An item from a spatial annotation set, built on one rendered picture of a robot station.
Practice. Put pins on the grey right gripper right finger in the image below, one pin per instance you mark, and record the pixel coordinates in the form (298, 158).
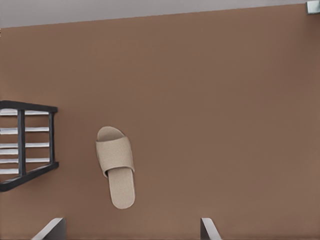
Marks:
(208, 230)

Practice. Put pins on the silver frame post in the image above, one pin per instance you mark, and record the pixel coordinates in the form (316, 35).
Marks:
(313, 7)

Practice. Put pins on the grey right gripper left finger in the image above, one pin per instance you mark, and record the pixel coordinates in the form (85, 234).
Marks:
(53, 230)

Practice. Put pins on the beige open-toe slipper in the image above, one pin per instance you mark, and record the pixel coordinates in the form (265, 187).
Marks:
(117, 165)

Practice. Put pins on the black shoe rack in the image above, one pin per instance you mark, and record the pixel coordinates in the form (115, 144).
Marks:
(22, 145)

